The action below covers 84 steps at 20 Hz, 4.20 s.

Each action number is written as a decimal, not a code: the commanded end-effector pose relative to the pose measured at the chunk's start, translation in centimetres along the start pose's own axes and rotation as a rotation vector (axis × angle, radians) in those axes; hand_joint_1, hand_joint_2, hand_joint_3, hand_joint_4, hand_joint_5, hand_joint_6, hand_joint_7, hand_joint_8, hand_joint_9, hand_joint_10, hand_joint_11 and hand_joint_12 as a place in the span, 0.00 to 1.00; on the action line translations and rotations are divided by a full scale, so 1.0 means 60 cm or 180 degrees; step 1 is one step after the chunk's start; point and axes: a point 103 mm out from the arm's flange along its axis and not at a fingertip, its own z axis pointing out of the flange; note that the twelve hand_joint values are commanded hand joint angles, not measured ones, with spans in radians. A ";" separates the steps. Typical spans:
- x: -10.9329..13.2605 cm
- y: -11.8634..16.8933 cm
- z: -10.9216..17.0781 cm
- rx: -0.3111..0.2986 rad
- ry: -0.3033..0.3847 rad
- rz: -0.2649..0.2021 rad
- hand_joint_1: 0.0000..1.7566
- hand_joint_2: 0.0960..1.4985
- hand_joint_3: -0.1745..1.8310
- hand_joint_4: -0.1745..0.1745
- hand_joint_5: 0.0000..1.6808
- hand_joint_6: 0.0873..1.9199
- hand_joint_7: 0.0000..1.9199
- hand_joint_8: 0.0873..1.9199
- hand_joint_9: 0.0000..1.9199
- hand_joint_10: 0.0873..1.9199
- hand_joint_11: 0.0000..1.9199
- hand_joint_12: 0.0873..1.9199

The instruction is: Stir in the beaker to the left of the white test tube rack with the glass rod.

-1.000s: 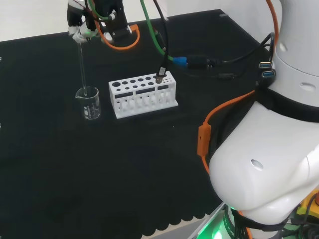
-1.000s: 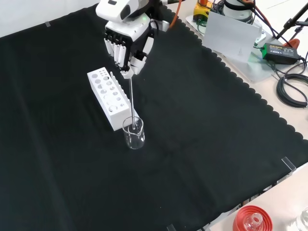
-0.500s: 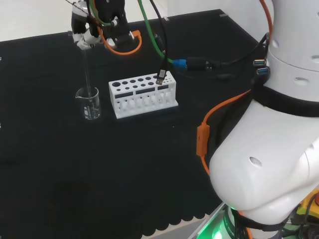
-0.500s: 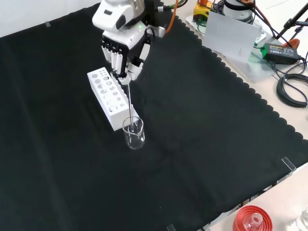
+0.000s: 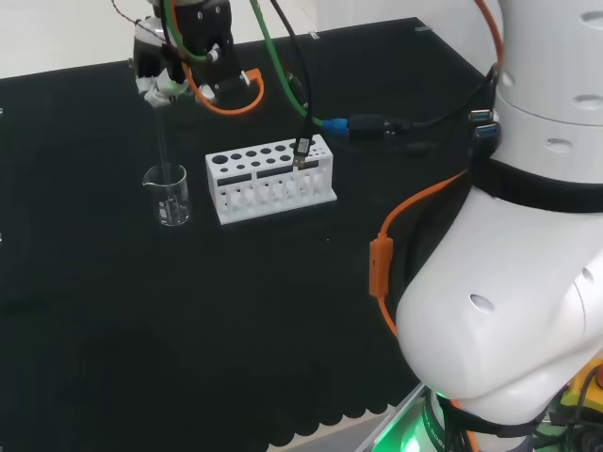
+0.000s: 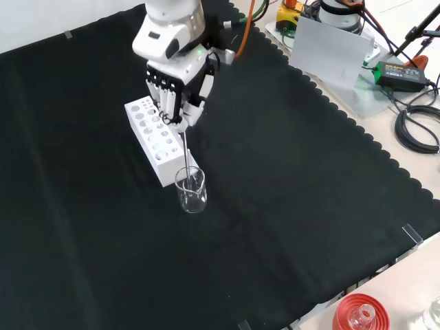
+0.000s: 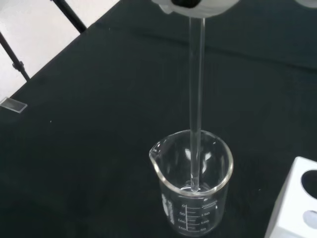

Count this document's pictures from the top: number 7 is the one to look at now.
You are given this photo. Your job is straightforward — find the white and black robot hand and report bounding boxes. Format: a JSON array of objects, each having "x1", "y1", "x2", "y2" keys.
[{"x1": 151, "y1": 0, "x2": 241, "y2": 19}]

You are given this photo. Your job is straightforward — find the white test tube rack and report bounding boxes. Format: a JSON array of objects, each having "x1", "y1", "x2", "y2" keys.
[{"x1": 264, "y1": 156, "x2": 317, "y2": 238}]

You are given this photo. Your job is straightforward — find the clear glass graduated beaker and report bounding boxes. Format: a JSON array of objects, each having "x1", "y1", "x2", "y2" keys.
[{"x1": 148, "y1": 129, "x2": 234, "y2": 237}]

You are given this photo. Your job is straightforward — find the plain black tripod leg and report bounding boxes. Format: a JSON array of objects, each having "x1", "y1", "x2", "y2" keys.
[{"x1": 57, "y1": 0, "x2": 88, "y2": 34}]

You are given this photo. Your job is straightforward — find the black bench cloth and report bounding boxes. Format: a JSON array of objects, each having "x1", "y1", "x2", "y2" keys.
[{"x1": 0, "y1": 0, "x2": 317, "y2": 238}]

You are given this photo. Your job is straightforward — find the black tripod leg with clamp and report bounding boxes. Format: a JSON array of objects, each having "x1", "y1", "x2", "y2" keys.
[{"x1": 0, "y1": 31, "x2": 31, "y2": 81}]

